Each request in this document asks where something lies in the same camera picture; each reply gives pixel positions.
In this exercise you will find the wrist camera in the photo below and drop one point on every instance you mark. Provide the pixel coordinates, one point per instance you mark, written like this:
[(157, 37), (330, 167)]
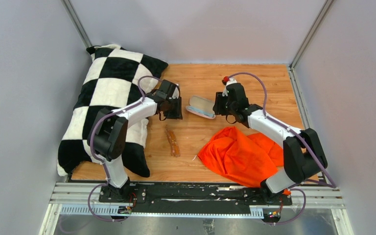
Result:
[(177, 92), (227, 81)]

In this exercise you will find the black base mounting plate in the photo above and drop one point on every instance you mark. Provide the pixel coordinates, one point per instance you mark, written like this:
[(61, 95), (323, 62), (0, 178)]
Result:
[(196, 199)]

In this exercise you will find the orange transparent sunglasses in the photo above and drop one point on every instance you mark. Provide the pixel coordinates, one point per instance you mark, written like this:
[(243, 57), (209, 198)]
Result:
[(175, 150)]

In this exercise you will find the aluminium frame rail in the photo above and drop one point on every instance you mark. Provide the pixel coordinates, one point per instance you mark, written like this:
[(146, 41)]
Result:
[(82, 199)]

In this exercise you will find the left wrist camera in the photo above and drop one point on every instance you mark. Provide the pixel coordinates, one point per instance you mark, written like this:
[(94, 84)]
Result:
[(177, 92)]

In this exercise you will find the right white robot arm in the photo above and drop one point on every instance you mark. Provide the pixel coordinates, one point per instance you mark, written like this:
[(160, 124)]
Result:
[(303, 155)]

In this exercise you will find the orange cloth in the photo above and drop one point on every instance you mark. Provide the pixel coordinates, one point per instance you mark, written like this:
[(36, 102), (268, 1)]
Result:
[(246, 160)]

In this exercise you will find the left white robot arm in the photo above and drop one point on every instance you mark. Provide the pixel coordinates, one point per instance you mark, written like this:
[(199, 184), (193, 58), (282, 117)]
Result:
[(107, 136)]

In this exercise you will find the black white checkered pillow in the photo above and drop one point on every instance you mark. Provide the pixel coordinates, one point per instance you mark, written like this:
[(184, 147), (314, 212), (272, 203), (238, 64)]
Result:
[(113, 81)]

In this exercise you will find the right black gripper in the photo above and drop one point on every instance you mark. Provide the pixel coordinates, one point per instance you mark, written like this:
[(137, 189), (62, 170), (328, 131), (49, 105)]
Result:
[(217, 107)]

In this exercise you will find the light blue cleaning cloth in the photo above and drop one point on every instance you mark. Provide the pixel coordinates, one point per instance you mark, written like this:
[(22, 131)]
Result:
[(200, 112)]

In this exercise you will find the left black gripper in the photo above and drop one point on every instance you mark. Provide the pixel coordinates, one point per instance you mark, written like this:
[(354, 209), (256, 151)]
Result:
[(177, 113)]

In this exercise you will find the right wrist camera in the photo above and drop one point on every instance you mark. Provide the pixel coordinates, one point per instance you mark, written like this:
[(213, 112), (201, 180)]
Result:
[(227, 81)]

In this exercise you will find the pink glasses case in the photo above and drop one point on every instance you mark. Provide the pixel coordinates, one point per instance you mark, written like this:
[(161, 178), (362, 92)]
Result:
[(201, 103)]

